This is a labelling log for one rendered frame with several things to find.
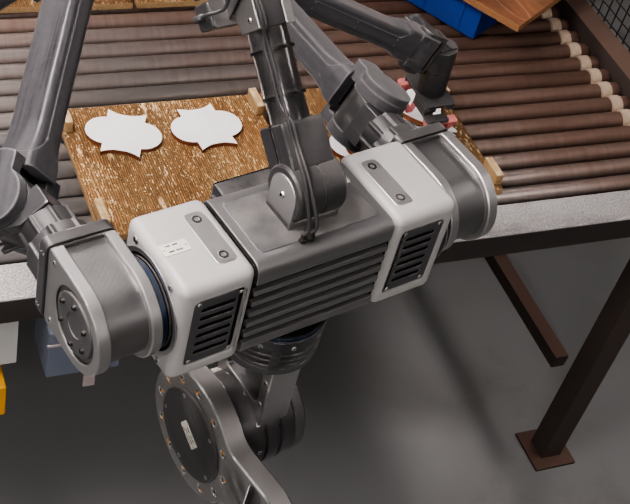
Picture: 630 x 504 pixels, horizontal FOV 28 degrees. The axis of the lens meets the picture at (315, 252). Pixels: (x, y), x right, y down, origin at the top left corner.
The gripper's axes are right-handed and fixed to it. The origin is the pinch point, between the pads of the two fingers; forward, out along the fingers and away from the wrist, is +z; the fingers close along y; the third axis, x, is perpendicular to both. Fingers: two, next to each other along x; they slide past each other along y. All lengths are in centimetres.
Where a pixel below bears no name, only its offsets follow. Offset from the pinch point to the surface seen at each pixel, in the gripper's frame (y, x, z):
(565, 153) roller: -3.5, -36.6, 11.2
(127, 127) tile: 16, 55, 5
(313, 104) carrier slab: 18.0, 14.4, 7.6
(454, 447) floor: -15, -30, 103
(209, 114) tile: 17.0, 37.8, 5.7
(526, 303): 7, -55, 77
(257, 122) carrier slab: 14.3, 28.3, 7.0
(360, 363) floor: 17, -17, 102
